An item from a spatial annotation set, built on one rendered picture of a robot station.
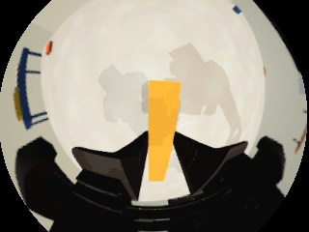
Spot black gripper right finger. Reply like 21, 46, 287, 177
173, 130, 248, 196

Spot orange bar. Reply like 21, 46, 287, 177
148, 81, 181, 182
46, 42, 53, 57

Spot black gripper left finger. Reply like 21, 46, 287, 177
72, 131, 150, 201

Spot small blue cube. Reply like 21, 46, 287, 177
232, 5, 242, 15

